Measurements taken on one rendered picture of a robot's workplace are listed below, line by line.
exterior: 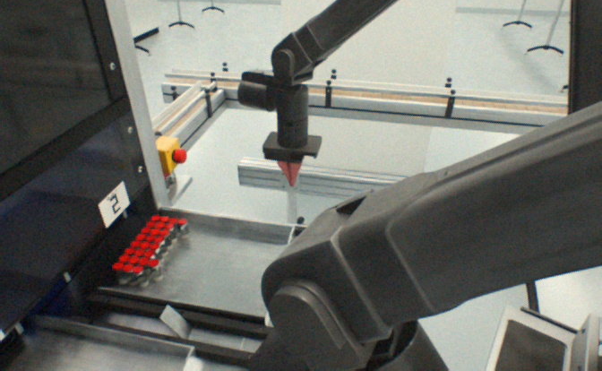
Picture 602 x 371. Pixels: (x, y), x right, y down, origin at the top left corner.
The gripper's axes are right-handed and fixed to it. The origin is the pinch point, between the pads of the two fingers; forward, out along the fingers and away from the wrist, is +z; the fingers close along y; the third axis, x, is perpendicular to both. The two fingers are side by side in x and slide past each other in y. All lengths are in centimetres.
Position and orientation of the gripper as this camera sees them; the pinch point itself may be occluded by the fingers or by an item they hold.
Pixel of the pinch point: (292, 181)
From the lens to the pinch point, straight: 78.9
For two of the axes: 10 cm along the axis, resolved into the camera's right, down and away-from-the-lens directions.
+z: -0.1, 8.3, 5.5
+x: -2.0, 5.4, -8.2
